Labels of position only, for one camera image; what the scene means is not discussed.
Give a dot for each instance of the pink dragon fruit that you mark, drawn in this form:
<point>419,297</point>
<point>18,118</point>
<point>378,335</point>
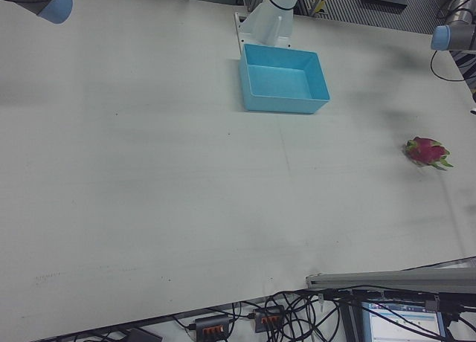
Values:
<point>425,152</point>

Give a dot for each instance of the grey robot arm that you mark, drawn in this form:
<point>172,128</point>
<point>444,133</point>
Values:
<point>33,0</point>
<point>461,35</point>

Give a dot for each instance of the blue plastic bin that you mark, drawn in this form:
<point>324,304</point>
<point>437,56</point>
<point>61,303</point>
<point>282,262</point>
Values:
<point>282,104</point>

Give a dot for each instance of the black orange USB hub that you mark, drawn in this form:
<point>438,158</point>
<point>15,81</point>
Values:
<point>267,314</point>
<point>212,323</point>

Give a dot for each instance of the aluminium profile bar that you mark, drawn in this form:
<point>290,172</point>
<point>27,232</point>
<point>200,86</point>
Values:
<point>372,279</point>

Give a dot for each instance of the ribbed grey panel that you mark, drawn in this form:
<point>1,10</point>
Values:
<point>342,7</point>

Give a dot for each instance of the flat black device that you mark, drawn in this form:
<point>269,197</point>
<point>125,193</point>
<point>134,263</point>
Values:
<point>143,335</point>

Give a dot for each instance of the computer monitor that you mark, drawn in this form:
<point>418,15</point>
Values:
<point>401,323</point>

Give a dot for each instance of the white pedestal stand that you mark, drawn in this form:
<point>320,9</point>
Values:
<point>275,7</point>

